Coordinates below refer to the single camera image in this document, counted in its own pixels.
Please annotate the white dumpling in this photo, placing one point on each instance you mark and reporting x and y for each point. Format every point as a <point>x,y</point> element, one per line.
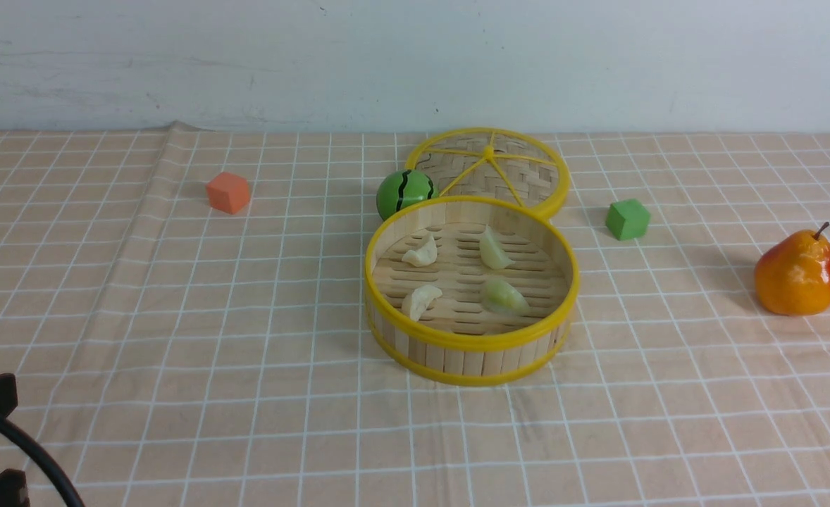
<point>416,303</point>
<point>424,254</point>

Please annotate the pale dumpling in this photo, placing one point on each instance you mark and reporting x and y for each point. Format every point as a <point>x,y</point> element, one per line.
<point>491,251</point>

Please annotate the greenish dumpling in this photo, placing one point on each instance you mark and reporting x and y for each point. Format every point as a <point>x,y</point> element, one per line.
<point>498,296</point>

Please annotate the bamboo steamer tray yellow rim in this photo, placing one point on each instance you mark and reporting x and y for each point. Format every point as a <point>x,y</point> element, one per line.
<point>457,341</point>

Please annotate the bamboo steamer lid yellow rim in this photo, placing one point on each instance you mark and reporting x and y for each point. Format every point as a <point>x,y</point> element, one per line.
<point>495,163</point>

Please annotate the green watermelon toy ball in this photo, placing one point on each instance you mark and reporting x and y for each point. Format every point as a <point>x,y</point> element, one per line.
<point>403,188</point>

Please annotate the orange foam cube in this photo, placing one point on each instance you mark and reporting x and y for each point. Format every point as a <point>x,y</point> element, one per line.
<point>228,193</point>

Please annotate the green foam cube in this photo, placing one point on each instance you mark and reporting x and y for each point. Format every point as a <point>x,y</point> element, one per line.
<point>627,219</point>

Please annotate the beige checkered tablecloth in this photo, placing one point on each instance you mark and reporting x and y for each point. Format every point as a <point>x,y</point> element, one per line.
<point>169,354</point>

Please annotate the orange yellow toy pear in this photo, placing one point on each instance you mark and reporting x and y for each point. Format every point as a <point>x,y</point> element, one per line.
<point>793,277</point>

